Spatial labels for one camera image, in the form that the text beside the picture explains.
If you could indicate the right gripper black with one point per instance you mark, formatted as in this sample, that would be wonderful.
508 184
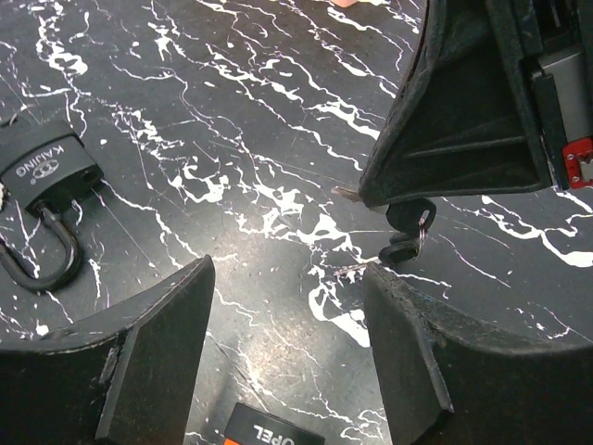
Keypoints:
463 123

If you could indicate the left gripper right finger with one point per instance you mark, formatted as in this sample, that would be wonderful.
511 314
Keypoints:
448 378

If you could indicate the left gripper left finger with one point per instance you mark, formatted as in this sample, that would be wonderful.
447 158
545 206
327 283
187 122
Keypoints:
124 375

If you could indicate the black key bunch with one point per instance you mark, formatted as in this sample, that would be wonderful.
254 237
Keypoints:
411 221

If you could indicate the orange black padlock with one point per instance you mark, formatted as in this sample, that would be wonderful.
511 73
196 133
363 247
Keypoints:
248 425

